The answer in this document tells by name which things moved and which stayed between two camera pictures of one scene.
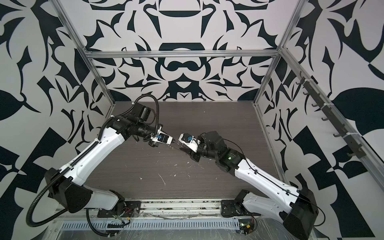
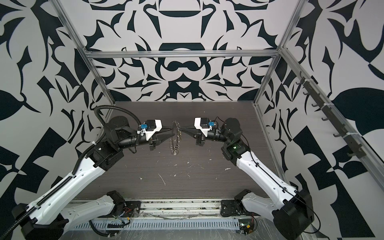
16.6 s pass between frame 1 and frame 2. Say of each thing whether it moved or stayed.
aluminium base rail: stayed
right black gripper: moved
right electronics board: stayed
